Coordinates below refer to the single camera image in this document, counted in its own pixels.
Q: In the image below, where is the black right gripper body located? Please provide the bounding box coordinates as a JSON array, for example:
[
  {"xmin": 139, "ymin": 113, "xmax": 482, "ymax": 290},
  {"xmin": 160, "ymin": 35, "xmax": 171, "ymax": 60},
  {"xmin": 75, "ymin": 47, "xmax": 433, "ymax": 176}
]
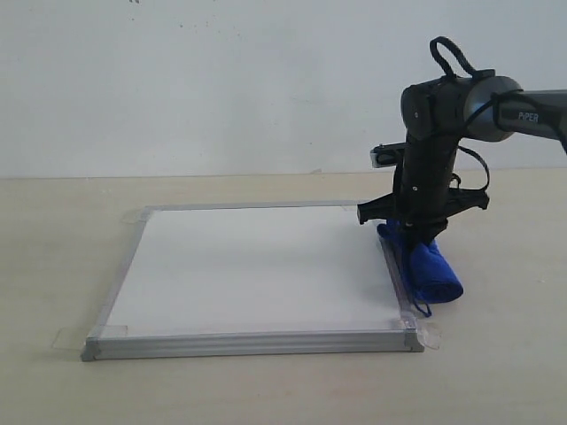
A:
[{"xmin": 357, "ymin": 135, "xmax": 489, "ymax": 240}]

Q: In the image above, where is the clear tape front left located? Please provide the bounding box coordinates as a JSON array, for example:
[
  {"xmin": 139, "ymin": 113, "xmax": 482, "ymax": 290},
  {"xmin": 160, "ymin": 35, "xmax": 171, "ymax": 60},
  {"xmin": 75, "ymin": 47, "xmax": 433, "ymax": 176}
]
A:
[{"xmin": 50, "ymin": 325, "xmax": 128, "ymax": 352}]

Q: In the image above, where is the black wrist camera with heatsink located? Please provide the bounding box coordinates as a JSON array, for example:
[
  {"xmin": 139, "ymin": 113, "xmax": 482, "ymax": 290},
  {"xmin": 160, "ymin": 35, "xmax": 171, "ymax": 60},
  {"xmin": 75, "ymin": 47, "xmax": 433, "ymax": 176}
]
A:
[{"xmin": 369, "ymin": 142, "xmax": 406, "ymax": 168}]

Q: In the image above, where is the white whiteboard with aluminium frame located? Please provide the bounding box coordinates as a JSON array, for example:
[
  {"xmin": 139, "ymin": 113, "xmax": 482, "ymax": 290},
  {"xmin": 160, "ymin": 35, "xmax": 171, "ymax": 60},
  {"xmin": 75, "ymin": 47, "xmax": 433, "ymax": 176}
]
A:
[{"xmin": 82, "ymin": 201, "xmax": 424, "ymax": 362}]

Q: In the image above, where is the clear tape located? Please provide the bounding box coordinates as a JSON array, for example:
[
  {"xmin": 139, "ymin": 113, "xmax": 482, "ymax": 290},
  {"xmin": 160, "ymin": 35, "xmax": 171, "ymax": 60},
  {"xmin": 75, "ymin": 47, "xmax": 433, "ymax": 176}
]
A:
[
  {"xmin": 50, "ymin": 325, "xmax": 128, "ymax": 352},
  {"xmin": 399, "ymin": 319, "xmax": 442, "ymax": 352}
]

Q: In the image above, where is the black camera cable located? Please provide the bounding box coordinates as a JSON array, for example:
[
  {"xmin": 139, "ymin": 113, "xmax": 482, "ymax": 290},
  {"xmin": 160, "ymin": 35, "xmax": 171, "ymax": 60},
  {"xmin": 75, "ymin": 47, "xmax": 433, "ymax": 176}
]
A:
[{"xmin": 389, "ymin": 35, "xmax": 524, "ymax": 231}]

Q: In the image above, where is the blue cloth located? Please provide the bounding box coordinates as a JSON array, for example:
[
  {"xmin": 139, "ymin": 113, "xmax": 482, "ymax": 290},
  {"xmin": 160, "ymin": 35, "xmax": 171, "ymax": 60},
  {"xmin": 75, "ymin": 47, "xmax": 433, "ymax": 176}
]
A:
[{"xmin": 377, "ymin": 220, "xmax": 464, "ymax": 318}]

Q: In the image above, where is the clear tape front right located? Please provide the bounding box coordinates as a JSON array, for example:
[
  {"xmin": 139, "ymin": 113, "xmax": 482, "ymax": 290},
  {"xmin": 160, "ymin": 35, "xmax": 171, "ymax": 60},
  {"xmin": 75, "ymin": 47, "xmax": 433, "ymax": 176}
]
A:
[{"xmin": 399, "ymin": 319, "xmax": 442, "ymax": 352}]

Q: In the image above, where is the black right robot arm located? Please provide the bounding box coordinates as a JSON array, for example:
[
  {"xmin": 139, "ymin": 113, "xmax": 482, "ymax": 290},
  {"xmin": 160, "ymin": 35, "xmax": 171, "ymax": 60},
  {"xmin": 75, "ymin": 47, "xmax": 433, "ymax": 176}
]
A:
[{"xmin": 357, "ymin": 76, "xmax": 566, "ymax": 247}]

